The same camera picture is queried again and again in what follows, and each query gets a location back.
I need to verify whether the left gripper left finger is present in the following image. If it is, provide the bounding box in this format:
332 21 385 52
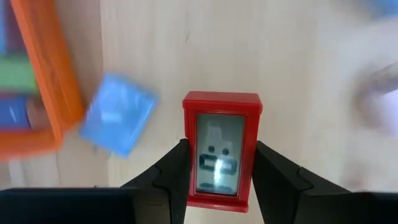
120 138 192 224

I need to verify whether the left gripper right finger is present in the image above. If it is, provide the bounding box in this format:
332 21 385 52
251 141 353 224

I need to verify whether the lavender wall charger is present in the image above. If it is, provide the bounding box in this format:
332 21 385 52
79 73 160 159

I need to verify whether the red digital clock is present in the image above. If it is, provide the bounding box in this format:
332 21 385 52
182 90 264 214

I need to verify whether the orange plastic basket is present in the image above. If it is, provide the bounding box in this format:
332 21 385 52
0 0 86 161

